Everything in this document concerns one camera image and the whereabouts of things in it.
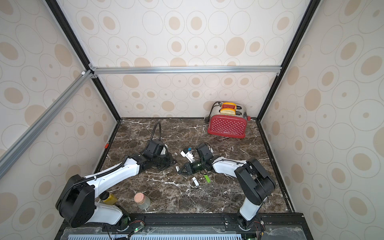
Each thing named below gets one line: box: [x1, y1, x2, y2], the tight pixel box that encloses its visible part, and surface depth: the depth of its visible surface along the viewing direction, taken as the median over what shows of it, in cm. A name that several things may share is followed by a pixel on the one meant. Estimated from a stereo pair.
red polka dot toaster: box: [208, 101, 248, 139], surface depth 101 cm
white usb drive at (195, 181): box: [192, 176, 200, 187], surface depth 89 cm
